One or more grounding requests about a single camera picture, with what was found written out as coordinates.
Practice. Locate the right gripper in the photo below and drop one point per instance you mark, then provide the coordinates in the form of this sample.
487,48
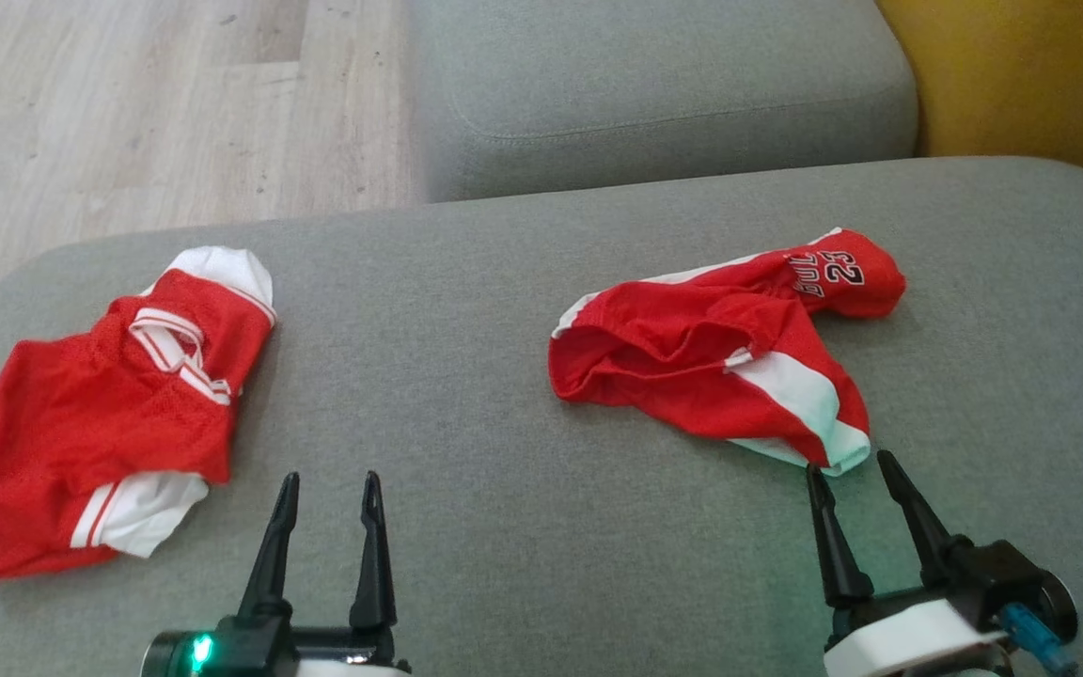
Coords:
908,639

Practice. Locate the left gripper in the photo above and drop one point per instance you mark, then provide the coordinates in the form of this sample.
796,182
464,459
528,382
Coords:
259,651

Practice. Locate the red and white jersey shirt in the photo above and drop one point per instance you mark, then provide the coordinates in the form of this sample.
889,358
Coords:
81,423

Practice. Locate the large grey sofa seat cushion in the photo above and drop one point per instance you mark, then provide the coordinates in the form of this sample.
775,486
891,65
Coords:
466,376

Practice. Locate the red basketball shorts number 23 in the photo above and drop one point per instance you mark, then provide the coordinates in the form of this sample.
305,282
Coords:
673,357

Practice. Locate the mustard yellow panel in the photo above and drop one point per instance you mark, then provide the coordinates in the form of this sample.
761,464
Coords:
1030,75

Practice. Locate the small grey sofa cushion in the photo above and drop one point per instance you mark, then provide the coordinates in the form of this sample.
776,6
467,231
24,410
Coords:
645,75

